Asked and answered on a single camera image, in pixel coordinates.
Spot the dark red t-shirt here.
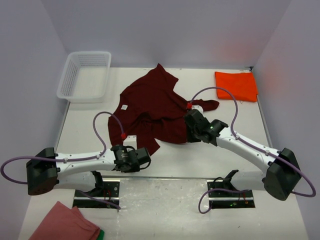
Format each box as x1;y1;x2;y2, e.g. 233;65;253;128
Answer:
107;63;220;156

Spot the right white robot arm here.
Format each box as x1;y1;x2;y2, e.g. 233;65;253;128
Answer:
183;109;301;201

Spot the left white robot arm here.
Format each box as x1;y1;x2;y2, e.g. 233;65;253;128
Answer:
26;145;151;197

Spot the folded orange t-shirt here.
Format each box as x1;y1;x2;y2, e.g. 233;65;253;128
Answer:
214;71;259;103

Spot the green cloth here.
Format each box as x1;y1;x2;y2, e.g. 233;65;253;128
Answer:
96;229;105;240

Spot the pink folded t-shirt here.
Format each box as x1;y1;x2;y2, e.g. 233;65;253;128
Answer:
30;201;101;240

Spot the white plastic basket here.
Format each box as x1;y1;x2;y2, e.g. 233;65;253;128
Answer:
56;51;112;104

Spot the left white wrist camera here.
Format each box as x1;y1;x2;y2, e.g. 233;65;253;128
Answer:
121;133;137;149

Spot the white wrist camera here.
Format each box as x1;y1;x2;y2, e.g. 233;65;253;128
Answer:
121;133;137;149
186;102;204;114

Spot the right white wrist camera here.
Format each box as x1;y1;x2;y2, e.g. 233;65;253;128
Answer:
186;102;204;114

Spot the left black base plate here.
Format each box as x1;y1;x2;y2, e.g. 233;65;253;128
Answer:
72;178;121;210

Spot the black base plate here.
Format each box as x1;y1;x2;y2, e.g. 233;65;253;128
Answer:
72;178;121;210
207;179;256;209

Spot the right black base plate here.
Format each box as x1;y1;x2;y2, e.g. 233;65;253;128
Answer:
207;179;256;209

